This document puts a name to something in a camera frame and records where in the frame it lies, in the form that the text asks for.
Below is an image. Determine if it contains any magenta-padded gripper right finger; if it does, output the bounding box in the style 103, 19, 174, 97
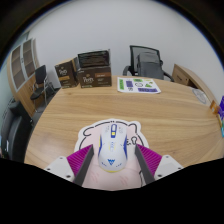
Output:
134, 143, 184, 185

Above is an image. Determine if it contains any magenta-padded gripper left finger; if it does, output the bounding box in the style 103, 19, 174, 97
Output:
44, 144, 96, 187

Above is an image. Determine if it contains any white blue yellow computer mouse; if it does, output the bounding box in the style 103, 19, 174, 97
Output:
97, 122, 129, 173

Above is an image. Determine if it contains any pink cartoon-shaped mouse pad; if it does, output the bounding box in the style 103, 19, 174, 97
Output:
73, 118, 150, 191

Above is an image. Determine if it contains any black leather armchair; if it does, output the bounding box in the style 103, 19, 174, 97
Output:
0, 99, 35, 162

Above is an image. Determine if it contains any white green printed sheet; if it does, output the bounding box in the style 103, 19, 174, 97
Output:
116, 77, 162, 95

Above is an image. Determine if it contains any brown cardboard box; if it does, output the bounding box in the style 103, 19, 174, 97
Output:
209, 99, 221, 116

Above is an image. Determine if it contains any wide dark brown carton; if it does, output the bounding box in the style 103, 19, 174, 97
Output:
75, 65, 113, 89

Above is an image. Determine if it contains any black visitor chair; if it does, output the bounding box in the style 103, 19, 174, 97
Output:
29, 64, 57, 112

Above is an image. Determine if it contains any narrow dark brown carton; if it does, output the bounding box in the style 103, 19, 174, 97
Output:
54, 57, 80, 90

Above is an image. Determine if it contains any grey mesh office chair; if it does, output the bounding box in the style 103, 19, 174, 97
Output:
122, 44, 175, 82

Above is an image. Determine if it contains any open black box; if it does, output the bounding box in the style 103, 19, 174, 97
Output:
76, 49, 112, 70

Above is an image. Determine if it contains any wooden cabinet shelf unit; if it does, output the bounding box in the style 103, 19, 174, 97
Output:
6, 37, 42, 118

